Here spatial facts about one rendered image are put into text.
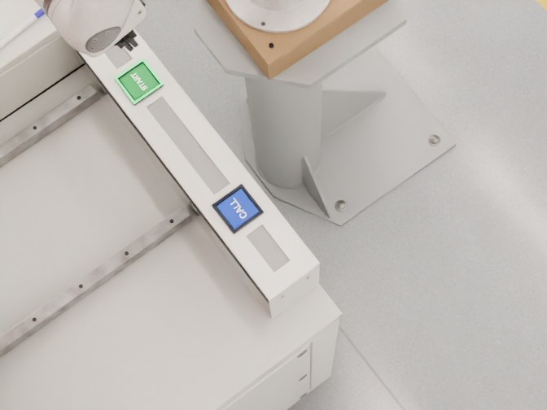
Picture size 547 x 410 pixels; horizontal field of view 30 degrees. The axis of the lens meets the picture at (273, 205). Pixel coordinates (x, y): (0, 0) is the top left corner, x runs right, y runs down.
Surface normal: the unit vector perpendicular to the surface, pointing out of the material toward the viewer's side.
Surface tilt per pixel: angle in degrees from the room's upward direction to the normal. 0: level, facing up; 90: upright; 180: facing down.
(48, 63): 90
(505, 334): 0
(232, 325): 0
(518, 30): 0
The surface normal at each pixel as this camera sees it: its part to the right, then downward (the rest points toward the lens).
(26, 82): 0.60, 0.76
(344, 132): -0.04, -0.29
